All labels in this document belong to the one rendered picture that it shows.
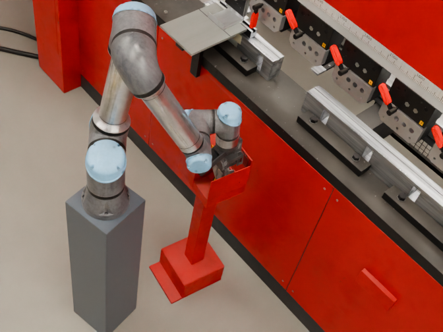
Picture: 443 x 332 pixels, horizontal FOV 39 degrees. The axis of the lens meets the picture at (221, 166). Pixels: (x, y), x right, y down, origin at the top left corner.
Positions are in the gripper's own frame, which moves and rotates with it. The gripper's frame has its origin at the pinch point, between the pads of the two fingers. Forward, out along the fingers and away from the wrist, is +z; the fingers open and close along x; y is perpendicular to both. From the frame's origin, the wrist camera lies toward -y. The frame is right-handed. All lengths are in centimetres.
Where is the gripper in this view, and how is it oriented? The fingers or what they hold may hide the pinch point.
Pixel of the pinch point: (217, 179)
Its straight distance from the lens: 218.6
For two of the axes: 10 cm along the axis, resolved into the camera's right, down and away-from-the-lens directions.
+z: -0.7, 6.0, 8.0
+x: -5.3, -7.0, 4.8
